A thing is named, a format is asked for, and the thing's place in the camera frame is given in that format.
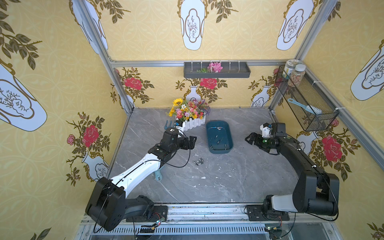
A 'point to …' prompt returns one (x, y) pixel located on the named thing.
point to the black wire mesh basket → (308, 93)
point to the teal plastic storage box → (219, 137)
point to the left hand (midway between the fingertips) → (184, 135)
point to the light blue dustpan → (158, 175)
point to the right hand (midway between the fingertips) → (255, 140)
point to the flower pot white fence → (189, 114)
